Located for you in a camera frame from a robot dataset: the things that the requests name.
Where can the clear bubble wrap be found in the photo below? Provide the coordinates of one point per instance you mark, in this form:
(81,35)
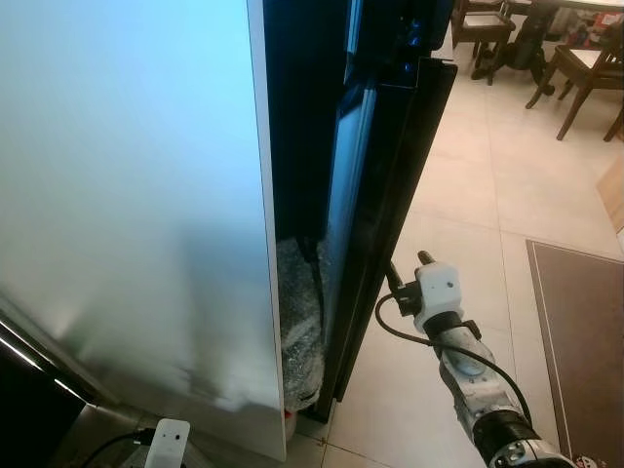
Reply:
(300,331)

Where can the large pale glossy panel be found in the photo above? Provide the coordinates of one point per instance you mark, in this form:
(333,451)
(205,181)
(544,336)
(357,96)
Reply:
(127,195)

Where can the fridge cabinet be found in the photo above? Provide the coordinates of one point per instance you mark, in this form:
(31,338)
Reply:
(297,117)

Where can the dark wooden dining table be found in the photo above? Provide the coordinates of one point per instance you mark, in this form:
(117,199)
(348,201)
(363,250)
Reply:
(531,39)

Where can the grey brown floor mat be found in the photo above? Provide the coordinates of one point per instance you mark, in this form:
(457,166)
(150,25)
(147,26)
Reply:
(585,361)

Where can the fridge door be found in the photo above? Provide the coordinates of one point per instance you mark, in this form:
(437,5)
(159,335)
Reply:
(400,175)

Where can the small red cap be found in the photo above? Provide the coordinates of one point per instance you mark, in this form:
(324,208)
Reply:
(291,419)

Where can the dark wooden dining chair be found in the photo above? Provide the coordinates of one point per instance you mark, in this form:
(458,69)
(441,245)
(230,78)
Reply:
(483,21)
(585,60)

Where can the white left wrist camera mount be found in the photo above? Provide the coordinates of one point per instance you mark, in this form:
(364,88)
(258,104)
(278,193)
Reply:
(171,444)

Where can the light wooden furniture panel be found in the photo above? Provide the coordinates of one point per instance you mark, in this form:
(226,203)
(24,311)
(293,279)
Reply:
(614,195)

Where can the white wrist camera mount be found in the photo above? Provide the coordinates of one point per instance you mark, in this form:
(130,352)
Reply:
(439,291)
(171,444)

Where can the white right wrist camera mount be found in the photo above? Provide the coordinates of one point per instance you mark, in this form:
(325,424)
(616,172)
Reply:
(439,291)

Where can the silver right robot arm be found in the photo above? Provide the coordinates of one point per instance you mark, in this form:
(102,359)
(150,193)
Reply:
(478,390)

